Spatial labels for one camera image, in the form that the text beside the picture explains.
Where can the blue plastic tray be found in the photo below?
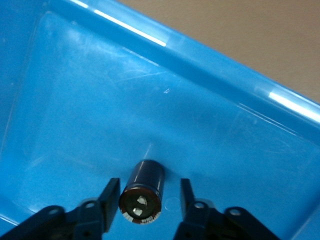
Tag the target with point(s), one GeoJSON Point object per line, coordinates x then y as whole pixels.
{"type": "Point", "coordinates": [100, 112]}

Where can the brown table cover mat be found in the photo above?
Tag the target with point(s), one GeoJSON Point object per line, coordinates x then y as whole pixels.
{"type": "Point", "coordinates": [250, 25]}

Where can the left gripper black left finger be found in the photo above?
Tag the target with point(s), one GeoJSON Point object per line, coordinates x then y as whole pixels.
{"type": "Point", "coordinates": [75, 222]}

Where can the black cylindrical capacitor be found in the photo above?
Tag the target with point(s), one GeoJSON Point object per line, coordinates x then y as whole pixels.
{"type": "Point", "coordinates": [143, 190]}

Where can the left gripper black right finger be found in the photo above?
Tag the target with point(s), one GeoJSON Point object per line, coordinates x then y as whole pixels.
{"type": "Point", "coordinates": [212, 225]}

